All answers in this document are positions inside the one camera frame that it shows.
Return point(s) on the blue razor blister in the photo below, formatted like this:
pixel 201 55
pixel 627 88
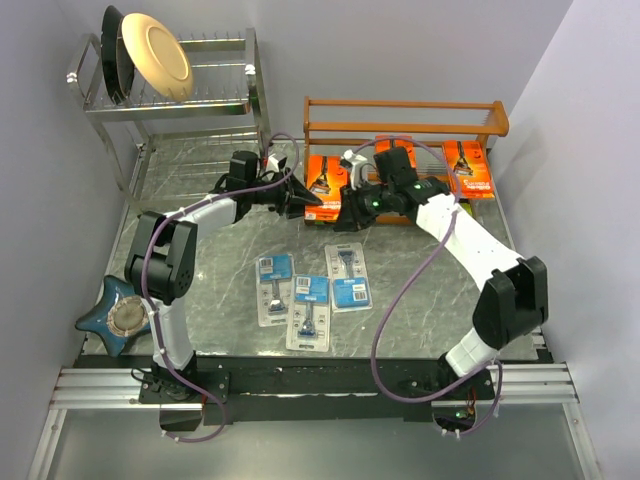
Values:
pixel 348 276
pixel 309 315
pixel 274 275

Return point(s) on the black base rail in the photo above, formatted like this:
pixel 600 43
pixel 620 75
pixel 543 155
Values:
pixel 252 389

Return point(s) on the orange razor box back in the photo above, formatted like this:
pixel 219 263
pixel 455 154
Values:
pixel 384 143

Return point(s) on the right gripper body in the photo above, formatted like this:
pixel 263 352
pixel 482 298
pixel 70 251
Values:
pixel 365 204

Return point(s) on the black plate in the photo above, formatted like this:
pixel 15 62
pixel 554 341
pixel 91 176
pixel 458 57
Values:
pixel 117 66

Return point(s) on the wooden two-tier shelf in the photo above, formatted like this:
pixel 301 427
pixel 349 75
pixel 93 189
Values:
pixel 354 124

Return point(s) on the blue star-shaped dish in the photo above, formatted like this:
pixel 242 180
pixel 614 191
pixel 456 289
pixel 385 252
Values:
pixel 117 318

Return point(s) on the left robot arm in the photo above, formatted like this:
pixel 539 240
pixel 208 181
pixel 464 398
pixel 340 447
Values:
pixel 161 260

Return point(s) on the orange Fusion5 razor box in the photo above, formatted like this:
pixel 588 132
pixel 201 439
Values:
pixel 471 177

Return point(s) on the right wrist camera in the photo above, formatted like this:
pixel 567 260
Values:
pixel 356 165

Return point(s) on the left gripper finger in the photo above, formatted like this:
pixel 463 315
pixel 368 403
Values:
pixel 297 193
pixel 296 206

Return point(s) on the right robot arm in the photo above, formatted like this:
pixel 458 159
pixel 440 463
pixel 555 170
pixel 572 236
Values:
pixel 513 297

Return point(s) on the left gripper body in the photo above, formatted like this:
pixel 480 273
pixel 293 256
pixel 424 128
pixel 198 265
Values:
pixel 277 196

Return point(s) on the steel dish rack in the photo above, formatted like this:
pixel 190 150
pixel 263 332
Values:
pixel 165 153

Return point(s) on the cream plate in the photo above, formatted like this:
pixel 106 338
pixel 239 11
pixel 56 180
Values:
pixel 158 56

